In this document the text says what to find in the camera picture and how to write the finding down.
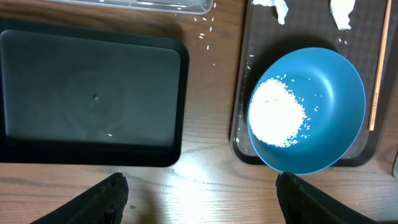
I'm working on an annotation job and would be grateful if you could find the white rice pile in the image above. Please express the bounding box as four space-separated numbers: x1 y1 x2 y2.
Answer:
248 78 307 148

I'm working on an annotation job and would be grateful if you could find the dark brown serving tray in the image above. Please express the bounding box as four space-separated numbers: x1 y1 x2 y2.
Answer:
230 0 397 167

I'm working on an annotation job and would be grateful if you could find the grey dishwasher rack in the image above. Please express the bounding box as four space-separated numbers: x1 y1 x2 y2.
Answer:
392 154 398 179

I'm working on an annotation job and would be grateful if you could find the wooden chopstick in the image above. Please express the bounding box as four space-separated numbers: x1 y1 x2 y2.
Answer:
368 0 392 131

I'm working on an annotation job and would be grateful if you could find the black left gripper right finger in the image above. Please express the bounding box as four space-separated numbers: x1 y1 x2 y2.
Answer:
275 172 377 224

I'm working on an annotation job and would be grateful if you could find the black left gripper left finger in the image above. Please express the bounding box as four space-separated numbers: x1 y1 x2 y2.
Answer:
33 172 129 224

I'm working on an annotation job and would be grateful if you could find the crumpled white napkin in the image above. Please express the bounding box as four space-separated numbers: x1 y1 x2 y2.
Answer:
252 0 356 30

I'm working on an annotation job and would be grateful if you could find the dark blue plate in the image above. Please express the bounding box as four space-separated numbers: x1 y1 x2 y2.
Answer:
246 47 366 175

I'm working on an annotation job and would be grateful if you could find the black plastic bin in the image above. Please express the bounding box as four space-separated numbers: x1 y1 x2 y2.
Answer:
1 18 190 167

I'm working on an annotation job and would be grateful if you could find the clear plastic bin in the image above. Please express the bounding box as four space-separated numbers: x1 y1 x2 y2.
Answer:
53 0 215 15

